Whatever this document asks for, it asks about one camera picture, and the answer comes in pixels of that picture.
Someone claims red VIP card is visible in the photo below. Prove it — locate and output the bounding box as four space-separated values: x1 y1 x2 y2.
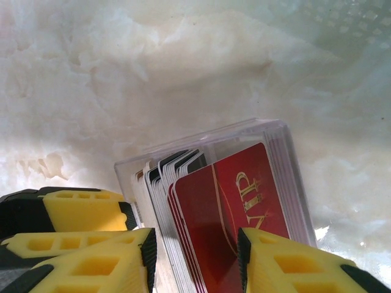
166 182 196 293
170 142 291 293

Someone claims black plastic card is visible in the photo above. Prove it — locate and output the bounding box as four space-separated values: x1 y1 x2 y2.
157 148 209 184

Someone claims white plastic card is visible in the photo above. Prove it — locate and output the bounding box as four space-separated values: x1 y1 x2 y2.
131 164 167 293

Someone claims clear plastic card box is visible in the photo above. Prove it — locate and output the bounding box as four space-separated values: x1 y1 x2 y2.
114 118 318 293

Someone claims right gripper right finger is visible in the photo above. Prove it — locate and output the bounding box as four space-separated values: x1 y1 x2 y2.
237 227 391 293

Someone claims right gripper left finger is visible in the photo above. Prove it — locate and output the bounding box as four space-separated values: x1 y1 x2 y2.
0 227 157 293

